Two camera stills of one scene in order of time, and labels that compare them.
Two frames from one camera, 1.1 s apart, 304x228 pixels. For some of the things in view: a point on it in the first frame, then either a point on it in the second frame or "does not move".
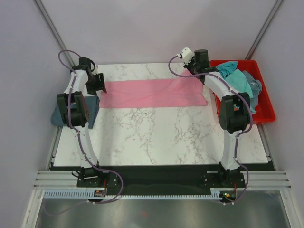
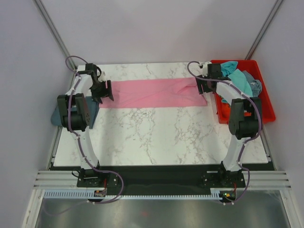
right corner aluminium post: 263,31 does not move
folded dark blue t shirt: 92,102 does not move
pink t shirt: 184,91 does not move
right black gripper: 188,66 to 199,82
